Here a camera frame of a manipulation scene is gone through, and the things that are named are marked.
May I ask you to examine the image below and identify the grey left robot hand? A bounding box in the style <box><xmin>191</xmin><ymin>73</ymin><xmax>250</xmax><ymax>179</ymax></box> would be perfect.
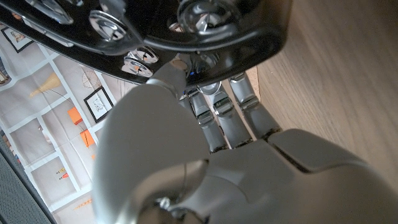
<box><xmin>91</xmin><ymin>52</ymin><xmax>398</xmax><ymax>224</ymax></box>

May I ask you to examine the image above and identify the printed bookshelf backdrop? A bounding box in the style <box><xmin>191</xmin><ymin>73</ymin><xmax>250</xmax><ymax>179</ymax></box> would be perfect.
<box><xmin>0</xmin><ymin>21</ymin><xmax>150</xmax><ymax>224</ymax></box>

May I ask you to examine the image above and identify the black half-moon tambourine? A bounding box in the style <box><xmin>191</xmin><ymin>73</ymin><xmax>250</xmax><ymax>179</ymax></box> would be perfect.
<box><xmin>0</xmin><ymin>0</ymin><xmax>293</xmax><ymax>86</ymax></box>

